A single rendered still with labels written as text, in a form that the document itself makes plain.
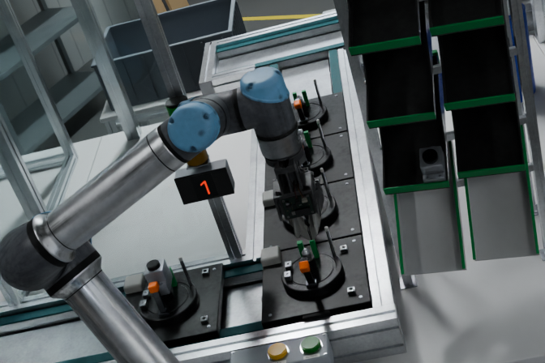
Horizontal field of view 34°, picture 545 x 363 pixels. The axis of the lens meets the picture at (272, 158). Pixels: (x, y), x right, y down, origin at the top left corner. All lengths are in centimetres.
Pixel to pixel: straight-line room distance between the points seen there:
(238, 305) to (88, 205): 73
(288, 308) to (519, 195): 55
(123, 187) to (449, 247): 78
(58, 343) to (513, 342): 105
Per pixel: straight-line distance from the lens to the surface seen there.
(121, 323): 166
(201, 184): 201
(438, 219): 194
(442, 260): 193
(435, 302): 206
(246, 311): 209
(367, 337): 192
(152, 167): 143
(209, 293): 209
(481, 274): 211
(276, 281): 206
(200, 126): 138
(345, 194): 226
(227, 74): 309
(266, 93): 150
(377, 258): 206
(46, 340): 228
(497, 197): 196
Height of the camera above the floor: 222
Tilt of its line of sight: 30 degrees down
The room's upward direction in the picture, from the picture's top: 18 degrees counter-clockwise
